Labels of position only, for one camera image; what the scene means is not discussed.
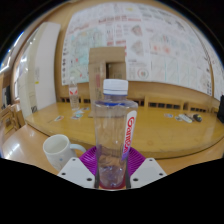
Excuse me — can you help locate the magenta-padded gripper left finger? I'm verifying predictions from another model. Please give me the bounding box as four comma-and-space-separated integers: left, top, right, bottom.
57, 146, 99, 190

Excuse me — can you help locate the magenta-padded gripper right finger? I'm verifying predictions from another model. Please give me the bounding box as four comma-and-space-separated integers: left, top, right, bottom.
125, 146, 168, 190

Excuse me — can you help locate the clear plastic water bottle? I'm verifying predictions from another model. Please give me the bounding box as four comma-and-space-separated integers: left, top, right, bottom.
91, 78, 139, 190

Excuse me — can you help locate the small red-labelled water bottle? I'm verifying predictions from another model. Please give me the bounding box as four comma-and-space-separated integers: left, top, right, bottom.
68, 77, 80, 111

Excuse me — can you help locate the white ceramic mug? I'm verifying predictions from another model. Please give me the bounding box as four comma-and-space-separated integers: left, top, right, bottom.
42, 133, 88, 172

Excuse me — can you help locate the white remote control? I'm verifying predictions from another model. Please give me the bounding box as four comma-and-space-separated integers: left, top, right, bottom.
178, 113, 194, 124

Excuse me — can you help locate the small black device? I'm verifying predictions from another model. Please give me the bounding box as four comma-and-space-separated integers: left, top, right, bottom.
192, 113, 203, 123

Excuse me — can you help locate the wooden chair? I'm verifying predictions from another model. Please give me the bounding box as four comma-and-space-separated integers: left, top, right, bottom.
0, 103, 26, 141

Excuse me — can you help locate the white standing air conditioner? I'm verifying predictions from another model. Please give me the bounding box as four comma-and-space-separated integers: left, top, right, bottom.
18, 21, 62, 118

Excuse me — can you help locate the brown cardboard box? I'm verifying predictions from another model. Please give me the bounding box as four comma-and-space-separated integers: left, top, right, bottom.
88, 46, 128, 118

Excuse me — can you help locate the large printed wall poster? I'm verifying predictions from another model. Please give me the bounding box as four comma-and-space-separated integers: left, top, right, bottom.
61, 2, 224, 98

